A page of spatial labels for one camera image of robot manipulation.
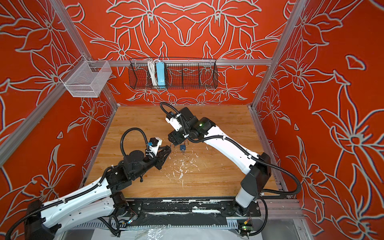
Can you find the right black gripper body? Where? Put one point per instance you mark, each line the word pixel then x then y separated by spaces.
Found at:
pixel 178 136

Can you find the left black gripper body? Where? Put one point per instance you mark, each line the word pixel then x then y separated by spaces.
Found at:
pixel 157 162

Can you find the blue padlock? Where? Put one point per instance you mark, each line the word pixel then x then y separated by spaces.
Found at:
pixel 183 146

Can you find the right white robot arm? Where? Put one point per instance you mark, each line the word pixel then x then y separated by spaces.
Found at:
pixel 257 168

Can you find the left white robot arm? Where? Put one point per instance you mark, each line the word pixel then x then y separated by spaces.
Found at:
pixel 99 199

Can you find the light blue box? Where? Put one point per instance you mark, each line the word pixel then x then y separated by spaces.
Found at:
pixel 160 66

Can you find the clear plastic bin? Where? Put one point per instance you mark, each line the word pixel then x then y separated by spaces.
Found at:
pixel 85 81

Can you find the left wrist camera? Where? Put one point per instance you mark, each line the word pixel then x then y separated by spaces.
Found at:
pixel 153 146

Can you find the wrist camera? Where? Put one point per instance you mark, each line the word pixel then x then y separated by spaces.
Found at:
pixel 175 122
pixel 153 146

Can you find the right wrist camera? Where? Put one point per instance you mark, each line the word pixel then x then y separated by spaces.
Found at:
pixel 175 122

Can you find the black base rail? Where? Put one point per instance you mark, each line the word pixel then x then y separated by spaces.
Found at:
pixel 195 210

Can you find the black wire basket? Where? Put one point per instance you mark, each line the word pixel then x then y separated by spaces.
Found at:
pixel 180 73

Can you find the white cable duct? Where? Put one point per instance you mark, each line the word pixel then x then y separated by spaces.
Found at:
pixel 91 225

